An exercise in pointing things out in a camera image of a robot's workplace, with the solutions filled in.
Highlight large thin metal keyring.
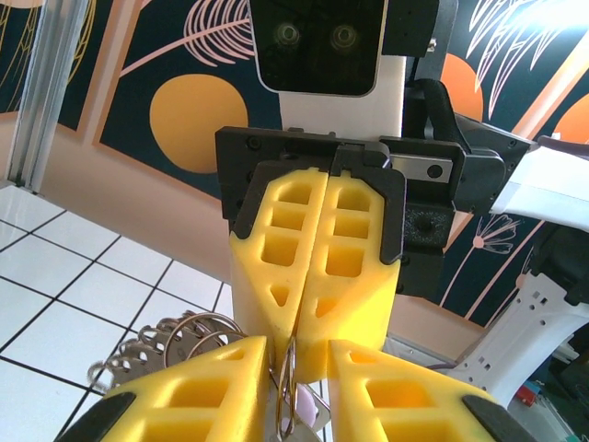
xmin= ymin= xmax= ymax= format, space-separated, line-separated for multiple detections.
xmin=273 ymin=338 xmax=303 ymax=438

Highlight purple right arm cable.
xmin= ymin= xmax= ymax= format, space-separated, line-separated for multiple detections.
xmin=536 ymin=134 xmax=589 ymax=160

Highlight silver chain of keyrings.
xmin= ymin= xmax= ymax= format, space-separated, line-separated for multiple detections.
xmin=87 ymin=310 xmax=249 ymax=397

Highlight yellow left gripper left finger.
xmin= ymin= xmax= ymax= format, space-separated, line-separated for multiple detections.
xmin=59 ymin=335 xmax=269 ymax=442

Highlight silver key purple cover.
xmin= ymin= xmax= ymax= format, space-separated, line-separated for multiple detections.
xmin=271 ymin=381 xmax=332 ymax=442

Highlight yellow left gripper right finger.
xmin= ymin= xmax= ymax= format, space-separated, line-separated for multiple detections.
xmin=329 ymin=340 xmax=521 ymax=442

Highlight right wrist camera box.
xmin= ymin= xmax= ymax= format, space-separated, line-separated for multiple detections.
xmin=250 ymin=0 xmax=406 ymax=134

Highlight aluminium frame post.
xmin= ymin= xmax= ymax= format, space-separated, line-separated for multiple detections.
xmin=8 ymin=0 xmax=61 ymax=190

